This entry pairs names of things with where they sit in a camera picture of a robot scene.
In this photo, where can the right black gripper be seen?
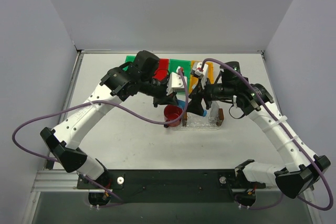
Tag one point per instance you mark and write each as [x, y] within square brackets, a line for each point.
[202, 96]

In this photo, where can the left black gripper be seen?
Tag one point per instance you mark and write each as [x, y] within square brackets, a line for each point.
[165, 98]

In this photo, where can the red mug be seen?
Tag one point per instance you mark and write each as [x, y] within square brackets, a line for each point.
[172, 112]

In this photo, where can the clear holder with wooden ends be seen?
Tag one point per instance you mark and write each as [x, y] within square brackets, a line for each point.
[219, 121]

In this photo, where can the blue toothbrush case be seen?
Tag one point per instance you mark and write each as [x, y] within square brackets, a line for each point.
[194, 111]

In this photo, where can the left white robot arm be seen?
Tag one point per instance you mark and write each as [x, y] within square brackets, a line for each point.
[118, 84]

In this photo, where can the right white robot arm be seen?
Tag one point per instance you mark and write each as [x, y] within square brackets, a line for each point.
[301, 167]

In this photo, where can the clear textured oval tray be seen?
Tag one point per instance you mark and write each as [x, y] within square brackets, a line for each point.
[197, 123]

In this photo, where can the yellow bin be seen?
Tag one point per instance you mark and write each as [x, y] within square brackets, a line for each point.
[194, 80]

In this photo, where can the red bin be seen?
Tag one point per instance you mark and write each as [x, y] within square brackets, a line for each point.
[163, 70]

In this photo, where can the right green bin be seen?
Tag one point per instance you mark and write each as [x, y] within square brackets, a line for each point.
[185, 64]

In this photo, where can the green bin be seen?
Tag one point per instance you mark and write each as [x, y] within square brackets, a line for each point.
[185, 64]
[129, 59]

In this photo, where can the left green bin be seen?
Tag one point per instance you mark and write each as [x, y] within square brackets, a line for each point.
[129, 59]

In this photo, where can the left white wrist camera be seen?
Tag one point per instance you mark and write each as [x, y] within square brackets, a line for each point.
[176, 83]

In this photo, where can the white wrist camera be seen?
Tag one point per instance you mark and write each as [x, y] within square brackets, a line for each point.
[176, 83]
[199, 70]

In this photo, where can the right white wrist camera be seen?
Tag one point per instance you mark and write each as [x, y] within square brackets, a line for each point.
[199, 70]

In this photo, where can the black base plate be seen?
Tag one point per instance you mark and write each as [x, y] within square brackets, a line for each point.
[177, 185]

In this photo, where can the aluminium frame rail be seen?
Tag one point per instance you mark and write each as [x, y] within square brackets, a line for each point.
[55, 181]

